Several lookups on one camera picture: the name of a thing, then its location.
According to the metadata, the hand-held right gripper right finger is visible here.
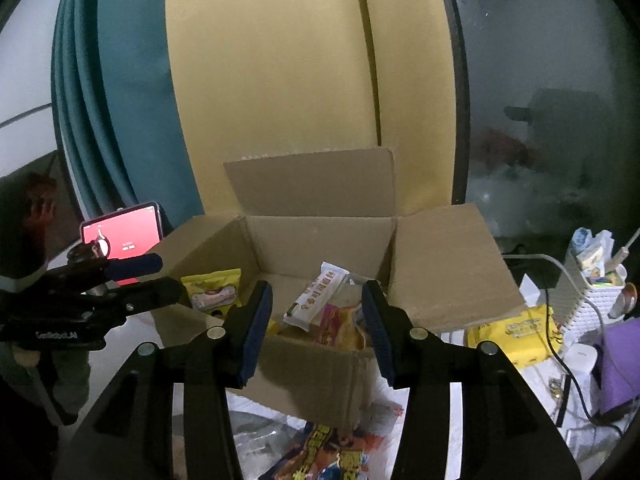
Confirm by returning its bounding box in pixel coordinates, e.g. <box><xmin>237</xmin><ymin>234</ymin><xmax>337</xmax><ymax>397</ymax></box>
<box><xmin>361</xmin><ymin>280</ymin><xmax>583</xmax><ymax>480</ymax></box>

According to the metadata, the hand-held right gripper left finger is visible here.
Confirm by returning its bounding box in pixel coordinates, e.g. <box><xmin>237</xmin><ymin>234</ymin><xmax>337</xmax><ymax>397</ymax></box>
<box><xmin>65</xmin><ymin>280</ymin><xmax>275</xmax><ymax>480</ymax></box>

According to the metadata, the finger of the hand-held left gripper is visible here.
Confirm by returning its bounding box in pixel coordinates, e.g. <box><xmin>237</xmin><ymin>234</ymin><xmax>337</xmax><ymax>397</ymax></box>
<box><xmin>99</xmin><ymin>277</ymin><xmax>184</xmax><ymax>320</ymax></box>
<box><xmin>102</xmin><ymin>252</ymin><xmax>164</xmax><ymax>282</ymax></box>

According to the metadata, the brown cardboard box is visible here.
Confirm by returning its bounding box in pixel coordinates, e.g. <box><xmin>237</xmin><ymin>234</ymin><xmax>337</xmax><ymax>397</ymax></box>
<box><xmin>150</xmin><ymin>147</ymin><xmax>528</xmax><ymax>428</ymax></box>

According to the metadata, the colourful printed snack packet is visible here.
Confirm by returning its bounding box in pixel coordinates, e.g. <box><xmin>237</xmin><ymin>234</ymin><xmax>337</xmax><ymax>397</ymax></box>
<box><xmin>260</xmin><ymin>422</ymin><xmax>386</xmax><ymax>480</ymax></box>

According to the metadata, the smartphone with red screen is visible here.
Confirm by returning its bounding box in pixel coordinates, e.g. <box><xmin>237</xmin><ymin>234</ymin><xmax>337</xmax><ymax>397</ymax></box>
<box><xmin>80</xmin><ymin>201</ymin><xmax>164</xmax><ymax>287</ymax></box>

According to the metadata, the white bar snack packet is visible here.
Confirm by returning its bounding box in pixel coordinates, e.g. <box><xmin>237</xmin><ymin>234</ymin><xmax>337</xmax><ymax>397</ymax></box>
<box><xmin>283</xmin><ymin>261</ymin><xmax>349</xmax><ymax>332</ymax></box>

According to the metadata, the white red snack packet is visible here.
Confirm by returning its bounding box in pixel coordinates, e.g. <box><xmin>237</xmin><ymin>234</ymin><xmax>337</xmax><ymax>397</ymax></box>
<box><xmin>360</xmin><ymin>400</ymin><xmax>404</xmax><ymax>425</ymax></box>

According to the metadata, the clear plastic bag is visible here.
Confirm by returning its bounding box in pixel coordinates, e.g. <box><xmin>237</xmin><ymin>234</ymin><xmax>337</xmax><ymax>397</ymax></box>
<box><xmin>227</xmin><ymin>395</ymin><xmax>311</xmax><ymax>480</ymax></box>

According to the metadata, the yellow wet wipes pack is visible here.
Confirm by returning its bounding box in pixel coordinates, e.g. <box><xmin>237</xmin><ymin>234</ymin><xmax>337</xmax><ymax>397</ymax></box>
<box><xmin>467</xmin><ymin>305</ymin><xmax>563</xmax><ymax>369</ymax></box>

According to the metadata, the teal curtain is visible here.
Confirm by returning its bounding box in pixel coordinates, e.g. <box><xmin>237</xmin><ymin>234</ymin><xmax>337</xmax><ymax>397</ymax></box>
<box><xmin>50</xmin><ymin>0</ymin><xmax>206</xmax><ymax>222</ymax></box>

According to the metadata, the white power adapter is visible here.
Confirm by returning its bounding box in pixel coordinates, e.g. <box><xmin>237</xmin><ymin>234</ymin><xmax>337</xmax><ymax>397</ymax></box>
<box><xmin>569</xmin><ymin>342</ymin><xmax>601</xmax><ymax>377</ymax></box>

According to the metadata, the white woven basket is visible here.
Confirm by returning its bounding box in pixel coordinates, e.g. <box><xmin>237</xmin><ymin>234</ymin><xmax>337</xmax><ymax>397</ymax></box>
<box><xmin>562</xmin><ymin>250</ymin><xmax>629</xmax><ymax>347</ymax></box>

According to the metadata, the blue white packet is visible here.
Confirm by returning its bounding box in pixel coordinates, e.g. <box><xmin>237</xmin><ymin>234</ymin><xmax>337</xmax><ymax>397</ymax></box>
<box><xmin>570</xmin><ymin>227</ymin><xmax>616</xmax><ymax>272</ymax></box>

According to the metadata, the yellow padded panel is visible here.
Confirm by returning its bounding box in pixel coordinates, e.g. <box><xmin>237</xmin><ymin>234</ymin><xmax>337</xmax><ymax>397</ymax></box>
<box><xmin>165</xmin><ymin>0</ymin><xmax>468</xmax><ymax>221</ymax></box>

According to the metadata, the purple pouch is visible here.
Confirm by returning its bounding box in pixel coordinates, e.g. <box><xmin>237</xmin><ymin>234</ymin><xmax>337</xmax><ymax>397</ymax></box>
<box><xmin>597</xmin><ymin>317</ymin><xmax>640</xmax><ymax>416</ymax></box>

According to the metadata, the frosted glass door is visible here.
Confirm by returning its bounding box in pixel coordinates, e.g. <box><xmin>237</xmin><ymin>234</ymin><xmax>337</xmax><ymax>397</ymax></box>
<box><xmin>439</xmin><ymin>0</ymin><xmax>640</xmax><ymax>241</ymax></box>

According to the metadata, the white cable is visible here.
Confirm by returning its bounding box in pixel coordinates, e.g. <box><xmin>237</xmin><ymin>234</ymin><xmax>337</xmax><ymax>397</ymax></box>
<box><xmin>502</xmin><ymin>252</ymin><xmax>612</xmax><ymax>342</ymax></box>

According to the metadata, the black cable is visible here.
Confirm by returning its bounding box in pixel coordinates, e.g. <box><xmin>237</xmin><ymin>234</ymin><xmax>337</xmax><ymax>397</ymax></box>
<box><xmin>544</xmin><ymin>290</ymin><xmax>627</xmax><ymax>437</ymax></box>

